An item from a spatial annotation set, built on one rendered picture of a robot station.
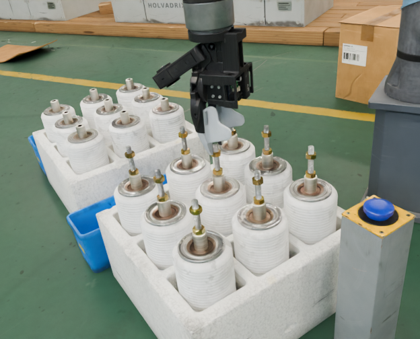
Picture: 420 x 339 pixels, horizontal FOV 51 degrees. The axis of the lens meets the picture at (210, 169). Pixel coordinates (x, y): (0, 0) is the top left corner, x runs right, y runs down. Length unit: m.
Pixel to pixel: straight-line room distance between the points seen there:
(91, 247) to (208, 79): 0.51
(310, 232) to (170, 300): 0.28
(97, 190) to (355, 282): 0.67
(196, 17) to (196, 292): 0.41
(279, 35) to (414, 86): 1.69
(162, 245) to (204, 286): 0.12
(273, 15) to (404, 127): 1.77
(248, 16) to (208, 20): 2.14
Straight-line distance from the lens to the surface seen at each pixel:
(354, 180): 1.31
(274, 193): 0.86
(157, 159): 1.16
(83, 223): 1.11
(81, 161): 1.12
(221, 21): 0.66
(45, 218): 1.34
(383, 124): 1.08
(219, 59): 0.70
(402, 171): 1.12
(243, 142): 0.97
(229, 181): 0.83
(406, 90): 1.05
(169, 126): 1.18
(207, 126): 0.73
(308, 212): 0.78
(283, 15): 2.70
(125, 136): 1.13
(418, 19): 1.01
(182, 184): 0.88
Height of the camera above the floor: 0.70
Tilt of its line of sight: 30 degrees down
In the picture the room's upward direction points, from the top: 7 degrees counter-clockwise
